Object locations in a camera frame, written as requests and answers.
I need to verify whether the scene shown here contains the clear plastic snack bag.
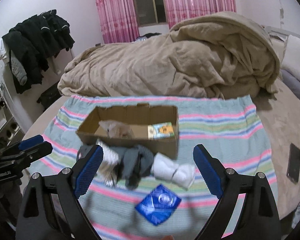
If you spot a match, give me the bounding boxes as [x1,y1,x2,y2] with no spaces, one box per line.
[98,120,134,139]

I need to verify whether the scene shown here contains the blue tissue packet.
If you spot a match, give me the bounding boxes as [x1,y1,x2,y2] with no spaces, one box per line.
[135,184,181,226]

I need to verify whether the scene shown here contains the white socks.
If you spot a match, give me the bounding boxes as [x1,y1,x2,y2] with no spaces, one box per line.
[151,153,196,190]

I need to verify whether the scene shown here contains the capybara tissue pack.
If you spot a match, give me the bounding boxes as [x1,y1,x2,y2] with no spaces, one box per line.
[147,122,175,140]

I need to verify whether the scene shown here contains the black smartphone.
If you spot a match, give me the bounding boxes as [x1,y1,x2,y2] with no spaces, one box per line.
[286,143,300,184]

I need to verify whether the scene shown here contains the striped pastel towel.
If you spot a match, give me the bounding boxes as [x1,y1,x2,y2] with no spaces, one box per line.
[29,96,278,239]

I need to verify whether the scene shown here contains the brown cardboard box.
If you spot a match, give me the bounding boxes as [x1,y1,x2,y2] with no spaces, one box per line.
[76,103,179,159]

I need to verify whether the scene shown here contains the grey pillow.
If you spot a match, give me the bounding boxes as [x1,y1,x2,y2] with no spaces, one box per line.
[281,69,300,100]

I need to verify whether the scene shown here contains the pink curtain left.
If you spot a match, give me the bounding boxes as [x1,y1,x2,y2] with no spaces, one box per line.
[96,0,139,44]

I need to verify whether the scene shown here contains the white embroidered pillow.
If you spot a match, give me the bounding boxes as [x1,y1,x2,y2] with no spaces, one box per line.
[281,35,300,81]

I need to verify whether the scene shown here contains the tan crumpled blanket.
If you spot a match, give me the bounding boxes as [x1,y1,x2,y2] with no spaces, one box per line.
[58,11,280,99]

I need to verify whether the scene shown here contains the dark window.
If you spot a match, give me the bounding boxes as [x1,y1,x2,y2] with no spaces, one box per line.
[134,0,167,27]

